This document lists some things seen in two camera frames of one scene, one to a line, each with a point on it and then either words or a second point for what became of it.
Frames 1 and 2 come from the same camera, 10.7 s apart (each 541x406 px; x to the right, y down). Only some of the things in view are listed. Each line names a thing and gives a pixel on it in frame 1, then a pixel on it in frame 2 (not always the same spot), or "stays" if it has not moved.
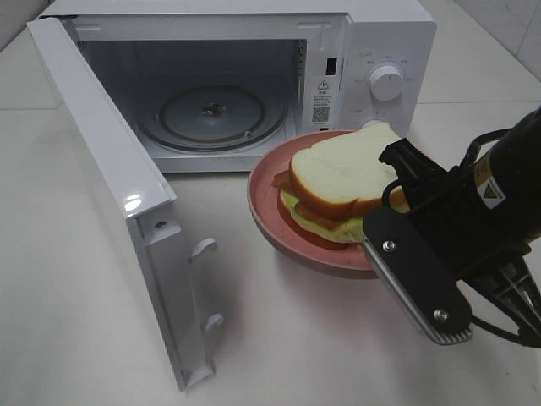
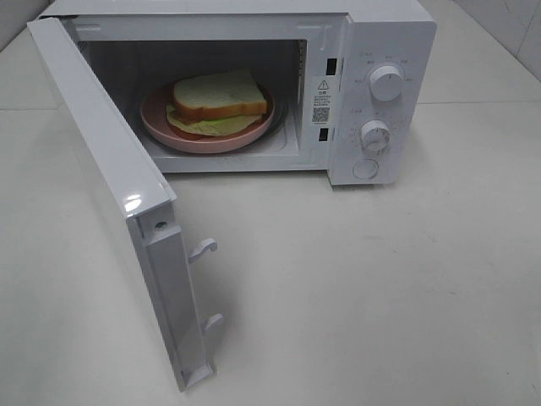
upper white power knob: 385,83 stays
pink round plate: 274,161 to 158,129
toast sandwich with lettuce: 336,181 to 215,104
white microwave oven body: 202,86 stays
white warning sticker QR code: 321,101 stays
